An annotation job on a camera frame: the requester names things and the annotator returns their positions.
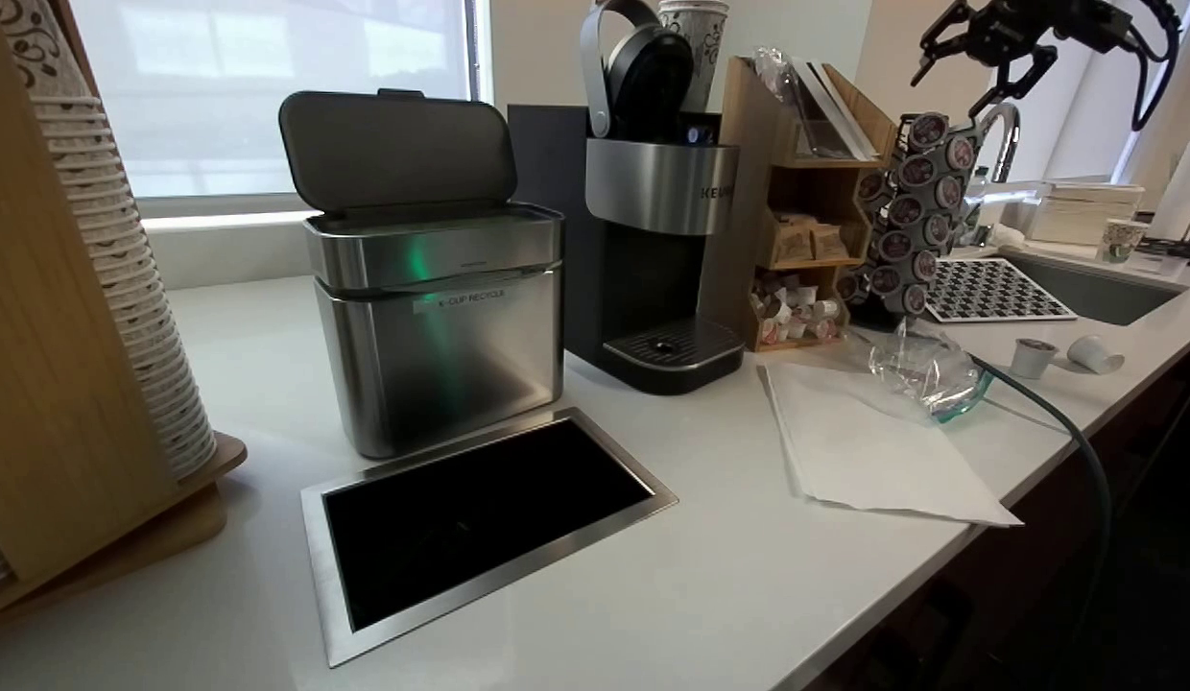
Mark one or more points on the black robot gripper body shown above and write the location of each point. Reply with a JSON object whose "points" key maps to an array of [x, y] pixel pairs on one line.
{"points": [[1017, 26]]}

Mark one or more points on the black rotating pod rack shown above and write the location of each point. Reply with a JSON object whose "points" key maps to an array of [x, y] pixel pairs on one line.
{"points": [[910, 207]]}

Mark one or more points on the white coffee pod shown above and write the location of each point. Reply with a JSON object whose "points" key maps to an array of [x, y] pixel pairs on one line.
{"points": [[1092, 353], [1029, 360]]}

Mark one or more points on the white coffee pod lying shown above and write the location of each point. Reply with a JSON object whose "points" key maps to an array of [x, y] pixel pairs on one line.
{"points": [[1092, 353]]}

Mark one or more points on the black silver coffee machine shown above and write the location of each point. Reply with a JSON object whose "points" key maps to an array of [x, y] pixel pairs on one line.
{"points": [[642, 191]]}

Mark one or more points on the chrome sink faucet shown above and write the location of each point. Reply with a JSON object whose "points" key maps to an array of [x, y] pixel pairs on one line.
{"points": [[1000, 141]]}

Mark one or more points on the white box by sink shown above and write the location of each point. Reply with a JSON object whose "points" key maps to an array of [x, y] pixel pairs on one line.
{"points": [[1082, 211]]}

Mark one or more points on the wooden condiment organizer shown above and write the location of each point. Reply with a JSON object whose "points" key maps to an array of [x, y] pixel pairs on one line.
{"points": [[791, 211]]}

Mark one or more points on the patterned paper cup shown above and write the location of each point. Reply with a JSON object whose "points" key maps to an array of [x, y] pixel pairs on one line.
{"points": [[702, 26]]}

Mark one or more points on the checkerboard calibration board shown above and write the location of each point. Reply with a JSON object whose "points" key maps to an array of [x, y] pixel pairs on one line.
{"points": [[988, 293]]}

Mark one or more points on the clear glass bowl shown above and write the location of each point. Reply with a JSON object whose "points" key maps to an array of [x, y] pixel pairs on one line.
{"points": [[927, 370]]}

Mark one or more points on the white paper sheet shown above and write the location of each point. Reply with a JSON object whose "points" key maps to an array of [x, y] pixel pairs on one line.
{"points": [[857, 445]]}

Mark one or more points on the stainless steel trash bin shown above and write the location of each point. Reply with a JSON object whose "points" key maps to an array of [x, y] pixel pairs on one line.
{"points": [[439, 287]]}

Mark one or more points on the steel framed counter opening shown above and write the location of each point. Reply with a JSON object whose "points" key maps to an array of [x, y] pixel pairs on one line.
{"points": [[405, 546]]}

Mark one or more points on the stack of paper cups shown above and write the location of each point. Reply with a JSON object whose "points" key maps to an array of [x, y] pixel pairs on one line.
{"points": [[91, 170]]}

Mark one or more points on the wooden cup dispenser stand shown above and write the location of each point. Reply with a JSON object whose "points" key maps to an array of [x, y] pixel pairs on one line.
{"points": [[82, 476]]}

